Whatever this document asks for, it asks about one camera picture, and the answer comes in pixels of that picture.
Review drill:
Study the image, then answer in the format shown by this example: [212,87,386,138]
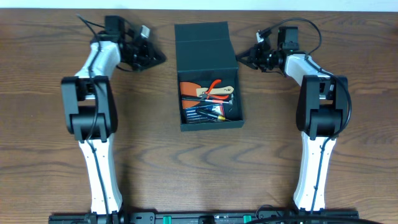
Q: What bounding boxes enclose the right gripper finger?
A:
[236,49,252,59]
[238,58,258,70]

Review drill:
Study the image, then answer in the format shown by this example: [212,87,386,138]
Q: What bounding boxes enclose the orange scraper wooden handle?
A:
[179,81,235,109]

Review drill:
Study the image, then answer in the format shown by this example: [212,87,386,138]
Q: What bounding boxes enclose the dark green hinged box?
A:
[175,22,244,131]

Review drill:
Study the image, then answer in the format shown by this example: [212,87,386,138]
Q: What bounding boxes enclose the small claw hammer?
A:
[180,94,236,109]

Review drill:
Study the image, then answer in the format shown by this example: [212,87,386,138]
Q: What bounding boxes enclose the red handled pliers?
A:
[196,79,234,100]

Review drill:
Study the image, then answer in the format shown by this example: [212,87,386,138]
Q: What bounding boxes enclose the black yellow screwdriver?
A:
[196,108,229,122]

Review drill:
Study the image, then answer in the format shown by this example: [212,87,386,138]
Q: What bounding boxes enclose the blue precision screwdriver set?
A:
[185,104,226,123]

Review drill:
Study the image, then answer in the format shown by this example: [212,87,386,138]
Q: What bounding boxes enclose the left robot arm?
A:
[61,16,166,215]

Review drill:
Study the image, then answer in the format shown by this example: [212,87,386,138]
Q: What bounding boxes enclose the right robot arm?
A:
[236,26,352,213]

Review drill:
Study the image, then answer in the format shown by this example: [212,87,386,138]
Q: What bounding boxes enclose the black mounting rail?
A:
[48,207,359,224]

